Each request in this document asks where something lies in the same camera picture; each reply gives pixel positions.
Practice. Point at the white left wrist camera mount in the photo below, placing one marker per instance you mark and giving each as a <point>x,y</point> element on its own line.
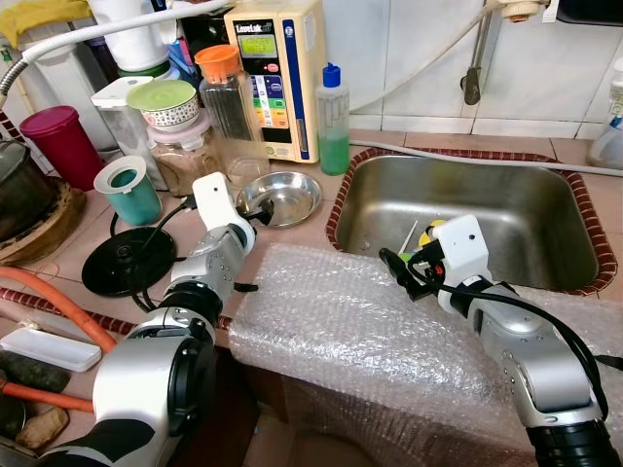
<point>216,199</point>

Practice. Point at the teal cup white rim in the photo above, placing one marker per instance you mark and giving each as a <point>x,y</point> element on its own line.
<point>127,190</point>

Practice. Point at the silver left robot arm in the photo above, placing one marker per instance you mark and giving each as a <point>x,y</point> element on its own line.
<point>127,379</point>

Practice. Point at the yellow plastic cup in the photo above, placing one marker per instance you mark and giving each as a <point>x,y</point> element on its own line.
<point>429,232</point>

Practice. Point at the round steel plate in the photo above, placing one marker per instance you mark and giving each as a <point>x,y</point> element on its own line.
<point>297,195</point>

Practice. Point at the round wooden trivet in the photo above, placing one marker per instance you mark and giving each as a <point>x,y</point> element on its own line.
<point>54,233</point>

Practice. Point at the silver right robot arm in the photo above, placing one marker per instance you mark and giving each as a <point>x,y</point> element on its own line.
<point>526,350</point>

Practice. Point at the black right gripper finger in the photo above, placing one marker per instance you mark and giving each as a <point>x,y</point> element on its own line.
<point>395,270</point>

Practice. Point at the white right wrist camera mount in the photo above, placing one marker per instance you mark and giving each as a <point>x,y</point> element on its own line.
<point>462,243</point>

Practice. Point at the green soap bottle blue cap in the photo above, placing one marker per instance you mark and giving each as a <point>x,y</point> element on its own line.
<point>333,126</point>

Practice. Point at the white rectangular tray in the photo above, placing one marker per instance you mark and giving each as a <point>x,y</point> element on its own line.
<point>44,348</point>

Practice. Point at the white plastic jug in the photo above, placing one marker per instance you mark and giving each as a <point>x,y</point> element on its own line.
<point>131,34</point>

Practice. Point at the patterned bowl green lid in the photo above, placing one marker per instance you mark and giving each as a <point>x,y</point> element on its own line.
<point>164,100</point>

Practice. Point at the yellow cloth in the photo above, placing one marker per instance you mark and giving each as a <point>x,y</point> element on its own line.
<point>39,15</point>

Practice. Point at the clear spray bottle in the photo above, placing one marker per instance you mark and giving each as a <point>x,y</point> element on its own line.
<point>608,141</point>

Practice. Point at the stainless steel sink basin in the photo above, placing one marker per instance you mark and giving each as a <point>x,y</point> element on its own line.
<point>506,204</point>

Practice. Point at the black hanging tray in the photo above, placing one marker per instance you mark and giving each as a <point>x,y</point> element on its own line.
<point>589,10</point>

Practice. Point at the steel cooking pot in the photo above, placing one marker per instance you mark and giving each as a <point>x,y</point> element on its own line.
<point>19,190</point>

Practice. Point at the clear container white lid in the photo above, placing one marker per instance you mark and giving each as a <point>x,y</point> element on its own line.
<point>122,112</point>

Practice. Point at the brown powder plastic jar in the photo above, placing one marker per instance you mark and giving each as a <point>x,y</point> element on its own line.
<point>185,156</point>

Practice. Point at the clear bubble wrap sheet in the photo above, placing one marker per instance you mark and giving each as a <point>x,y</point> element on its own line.
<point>370,331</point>

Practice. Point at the maroon plastic tumbler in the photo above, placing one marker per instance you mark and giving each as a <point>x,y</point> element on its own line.
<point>60,146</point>

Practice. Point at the grey wall tap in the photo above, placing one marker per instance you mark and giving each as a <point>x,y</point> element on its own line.
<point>477,58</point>

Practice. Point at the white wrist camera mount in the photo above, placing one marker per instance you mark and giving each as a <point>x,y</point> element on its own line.
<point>462,243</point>
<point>216,199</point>

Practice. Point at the glass jar orange lid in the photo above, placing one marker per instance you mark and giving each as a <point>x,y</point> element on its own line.
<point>229,107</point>

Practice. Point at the black round kettle base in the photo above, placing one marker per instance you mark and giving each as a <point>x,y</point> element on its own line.
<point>117,263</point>

